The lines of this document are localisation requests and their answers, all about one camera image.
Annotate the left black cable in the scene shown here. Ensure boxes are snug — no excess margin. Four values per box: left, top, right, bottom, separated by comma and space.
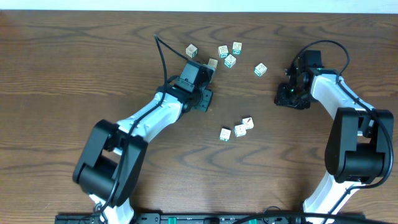
93, 34, 190, 215

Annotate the wooden block green bottom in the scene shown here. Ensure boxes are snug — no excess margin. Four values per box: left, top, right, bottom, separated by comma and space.
219, 128, 231, 142

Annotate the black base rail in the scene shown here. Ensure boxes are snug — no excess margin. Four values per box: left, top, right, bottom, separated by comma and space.
54, 213, 348, 224

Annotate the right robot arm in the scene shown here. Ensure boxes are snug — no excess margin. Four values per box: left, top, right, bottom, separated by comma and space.
274, 68, 394, 215

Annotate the wooden block red bottom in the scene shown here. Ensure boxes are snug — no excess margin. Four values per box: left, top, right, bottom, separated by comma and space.
208, 58, 218, 69

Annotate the wooden block green X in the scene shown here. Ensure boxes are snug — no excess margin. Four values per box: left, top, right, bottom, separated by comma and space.
224, 54, 236, 68

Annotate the black cable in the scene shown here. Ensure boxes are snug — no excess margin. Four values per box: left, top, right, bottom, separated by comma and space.
233, 39, 395, 224
93, 34, 190, 215

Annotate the wooden block blue H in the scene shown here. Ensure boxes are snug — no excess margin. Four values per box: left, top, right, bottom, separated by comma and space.
234, 124, 246, 137

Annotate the wooden block red drawing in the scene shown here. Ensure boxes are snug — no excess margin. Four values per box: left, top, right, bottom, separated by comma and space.
242, 117, 254, 129

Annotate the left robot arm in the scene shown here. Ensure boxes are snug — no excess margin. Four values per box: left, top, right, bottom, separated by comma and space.
73, 87, 213, 223

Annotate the wooden block green number two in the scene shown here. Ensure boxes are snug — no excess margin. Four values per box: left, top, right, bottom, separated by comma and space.
232, 42, 242, 55

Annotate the right black cable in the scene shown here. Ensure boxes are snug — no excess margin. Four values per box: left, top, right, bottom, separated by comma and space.
233, 39, 395, 224

